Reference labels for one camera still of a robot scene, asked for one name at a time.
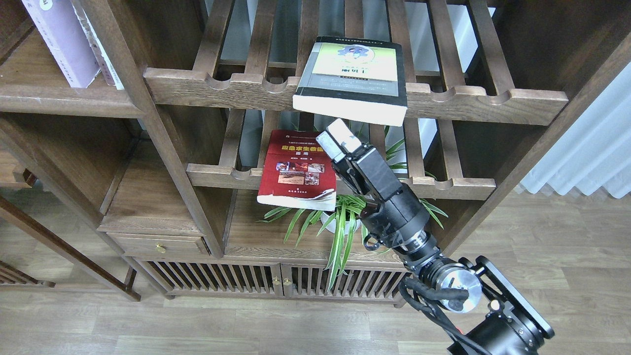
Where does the red paperback book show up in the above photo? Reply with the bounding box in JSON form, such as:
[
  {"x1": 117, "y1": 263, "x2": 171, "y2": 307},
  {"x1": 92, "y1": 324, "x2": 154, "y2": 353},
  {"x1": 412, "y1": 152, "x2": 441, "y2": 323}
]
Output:
[{"x1": 257, "y1": 130, "x2": 336, "y2": 211}]

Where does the standing book with pink spine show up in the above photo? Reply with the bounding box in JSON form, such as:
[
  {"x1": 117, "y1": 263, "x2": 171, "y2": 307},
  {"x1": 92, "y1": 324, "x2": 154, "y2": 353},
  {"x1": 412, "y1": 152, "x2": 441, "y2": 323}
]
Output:
[{"x1": 71, "y1": 0, "x2": 124, "y2": 90}]

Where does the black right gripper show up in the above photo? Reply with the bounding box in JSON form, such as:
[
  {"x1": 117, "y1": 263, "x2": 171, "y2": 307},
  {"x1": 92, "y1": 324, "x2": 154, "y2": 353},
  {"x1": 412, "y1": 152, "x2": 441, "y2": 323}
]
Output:
[{"x1": 316, "y1": 118, "x2": 439, "y2": 257}]

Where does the white and lilac book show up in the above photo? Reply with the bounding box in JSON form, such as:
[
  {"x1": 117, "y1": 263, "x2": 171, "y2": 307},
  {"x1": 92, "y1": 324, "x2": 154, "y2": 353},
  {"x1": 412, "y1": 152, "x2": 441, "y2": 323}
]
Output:
[{"x1": 22, "y1": 0, "x2": 100, "y2": 88}]

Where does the white plant pot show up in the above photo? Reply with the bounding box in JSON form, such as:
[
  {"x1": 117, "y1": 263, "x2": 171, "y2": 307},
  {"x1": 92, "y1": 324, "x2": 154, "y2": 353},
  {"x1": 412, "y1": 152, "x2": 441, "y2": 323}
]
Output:
[{"x1": 320, "y1": 212, "x2": 362, "y2": 235}]

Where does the dark wooden side furniture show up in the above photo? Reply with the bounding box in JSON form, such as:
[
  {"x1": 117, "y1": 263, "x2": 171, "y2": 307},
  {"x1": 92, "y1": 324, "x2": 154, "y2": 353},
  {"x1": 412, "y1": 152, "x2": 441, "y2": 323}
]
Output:
[{"x1": 0, "y1": 148, "x2": 141, "y2": 302}]

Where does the green spider plant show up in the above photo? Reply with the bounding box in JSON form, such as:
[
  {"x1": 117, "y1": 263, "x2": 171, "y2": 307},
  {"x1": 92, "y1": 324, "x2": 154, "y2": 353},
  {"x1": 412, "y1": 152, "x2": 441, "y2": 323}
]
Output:
[{"x1": 257, "y1": 123, "x2": 449, "y2": 291}]

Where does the dark wooden bookshelf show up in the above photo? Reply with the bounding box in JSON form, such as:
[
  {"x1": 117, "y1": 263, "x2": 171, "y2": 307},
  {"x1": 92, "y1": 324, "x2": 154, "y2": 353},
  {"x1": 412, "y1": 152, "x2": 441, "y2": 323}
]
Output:
[{"x1": 0, "y1": 0, "x2": 631, "y2": 309}]

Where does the yellow and black thick book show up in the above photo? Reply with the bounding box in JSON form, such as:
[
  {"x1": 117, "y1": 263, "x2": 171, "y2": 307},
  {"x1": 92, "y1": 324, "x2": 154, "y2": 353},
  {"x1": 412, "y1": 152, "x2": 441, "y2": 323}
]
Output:
[{"x1": 292, "y1": 36, "x2": 408, "y2": 127}]

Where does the white curtain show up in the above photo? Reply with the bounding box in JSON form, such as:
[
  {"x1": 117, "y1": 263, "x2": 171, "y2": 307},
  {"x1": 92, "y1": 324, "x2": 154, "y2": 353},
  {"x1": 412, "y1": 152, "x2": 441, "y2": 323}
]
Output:
[{"x1": 518, "y1": 65, "x2": 631, "y2": 198}]

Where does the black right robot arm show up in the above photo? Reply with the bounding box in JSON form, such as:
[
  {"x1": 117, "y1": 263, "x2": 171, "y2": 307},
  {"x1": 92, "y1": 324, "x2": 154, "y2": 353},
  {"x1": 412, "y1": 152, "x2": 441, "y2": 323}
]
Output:
[{"x1": 317, "y1": 119, "x2": 555, "y2": 355}]

